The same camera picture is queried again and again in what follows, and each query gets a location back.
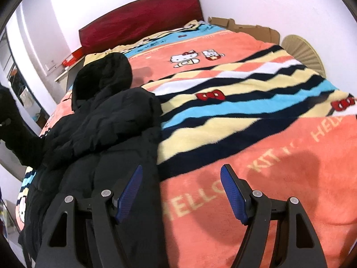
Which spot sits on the black hooded puffer jacket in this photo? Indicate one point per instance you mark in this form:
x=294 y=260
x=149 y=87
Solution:
x=106 y=122

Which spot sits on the red box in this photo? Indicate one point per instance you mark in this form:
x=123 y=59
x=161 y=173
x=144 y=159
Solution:
x=73 y=57

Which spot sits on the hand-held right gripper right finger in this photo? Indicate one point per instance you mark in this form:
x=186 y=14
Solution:
x=233 y=196

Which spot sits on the flattened cardboard box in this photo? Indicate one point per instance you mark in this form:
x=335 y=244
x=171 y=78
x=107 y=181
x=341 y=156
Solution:
x=251 y=29

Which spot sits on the printed striped blanket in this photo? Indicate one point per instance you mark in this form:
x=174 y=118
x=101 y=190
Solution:
x=251 y=145

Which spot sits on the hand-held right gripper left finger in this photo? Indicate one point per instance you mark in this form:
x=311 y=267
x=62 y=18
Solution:
x=129 y=194

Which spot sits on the white nightstand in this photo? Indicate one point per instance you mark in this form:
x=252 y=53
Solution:
x=63 y=76

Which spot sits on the dark red cloth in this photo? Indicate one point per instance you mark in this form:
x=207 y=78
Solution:
x=139 y=19

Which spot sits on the beige round fan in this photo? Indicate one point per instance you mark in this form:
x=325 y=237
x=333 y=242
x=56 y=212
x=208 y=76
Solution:
x=302 y=53

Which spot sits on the white wall socket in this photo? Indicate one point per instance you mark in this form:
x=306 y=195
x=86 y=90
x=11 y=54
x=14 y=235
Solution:
x=50 y=66

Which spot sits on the cluttered storage shelf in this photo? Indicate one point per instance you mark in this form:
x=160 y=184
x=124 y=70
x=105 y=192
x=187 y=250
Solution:
x=16 y=83

